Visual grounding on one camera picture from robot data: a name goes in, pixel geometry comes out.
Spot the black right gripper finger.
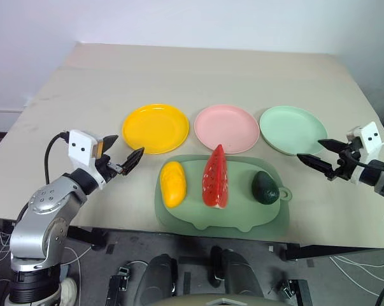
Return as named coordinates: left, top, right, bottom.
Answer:
left=296, top=153, right=335, bottom=177
left=317, top=138, right=346, bottom=153

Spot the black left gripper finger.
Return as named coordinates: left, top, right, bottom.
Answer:
left=101, top=134, right=120, bottom=157
left=121, top=147, right=146, bottom=176

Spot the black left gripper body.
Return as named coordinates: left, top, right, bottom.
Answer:
left=94, top=154, right=125, bottom=183

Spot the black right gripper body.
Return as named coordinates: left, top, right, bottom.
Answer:
left=326, top=140, right=362, bottom=183

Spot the yellow plate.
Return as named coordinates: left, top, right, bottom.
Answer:
left=122, top=103, right=190, bottom=156

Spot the light green plate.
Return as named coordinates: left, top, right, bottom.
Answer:
left=259, top=105, right=329, bottom=157

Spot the pink plate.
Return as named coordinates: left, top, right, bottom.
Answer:
left=194, top=104, right=260, bottom=154

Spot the yellow mango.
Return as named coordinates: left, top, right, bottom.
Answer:
left=159, top=161, right=188, bottom=209

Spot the dark green avocado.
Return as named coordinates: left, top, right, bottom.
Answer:
left=251, top=170, right=280, bottom=205

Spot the dark green rectangular mat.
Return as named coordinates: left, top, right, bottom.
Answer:
left=153, top=154, right=291, bottom=238

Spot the red watermelon slice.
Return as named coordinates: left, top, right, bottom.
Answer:
left=201, top=143, right=230, bottom=210

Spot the green pig-shaped cutting board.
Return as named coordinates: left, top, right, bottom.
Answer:
left=159, top=159, right=294, bottom=233

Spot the dark rounded shape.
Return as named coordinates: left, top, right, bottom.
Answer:
left=209, top=245, right=264, bottom=298
left=133, top=254, right=180, bottom=306

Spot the white shoe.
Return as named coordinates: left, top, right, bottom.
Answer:
left=59, top=277, right=78, bottom=306

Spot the grey curved robot torso edge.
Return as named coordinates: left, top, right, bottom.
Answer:
left=152, top=293, right=296, bottom=306

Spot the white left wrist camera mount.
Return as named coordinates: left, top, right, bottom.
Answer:
left=67, top=129, right=108, bottom=192

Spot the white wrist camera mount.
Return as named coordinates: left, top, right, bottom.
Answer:
left=67, top=129, right=108, bottom=192
left=345, top=120, right=384, bottom=186

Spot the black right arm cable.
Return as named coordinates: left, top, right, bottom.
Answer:
left=353, top=159, right=384, bottom=228

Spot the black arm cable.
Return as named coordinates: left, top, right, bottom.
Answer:
left=353, top=159, right=384, bottom=228
left=44, top=131, right=70, bottom=186

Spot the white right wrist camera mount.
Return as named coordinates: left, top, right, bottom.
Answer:
left=345, top=120, right=384, bottom=186

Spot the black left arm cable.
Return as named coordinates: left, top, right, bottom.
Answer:
left=44, top=131, right=70, bottom=186

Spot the black table frame bar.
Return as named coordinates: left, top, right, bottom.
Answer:
left=285, top=243, right=384, bottom=263
left=66, top=225, right=108, bottom=250

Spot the black metal floor bracket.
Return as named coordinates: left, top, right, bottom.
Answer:
left=275, top=278, right=314, bottom=306
left=106, top=266, right=131, bottom=306

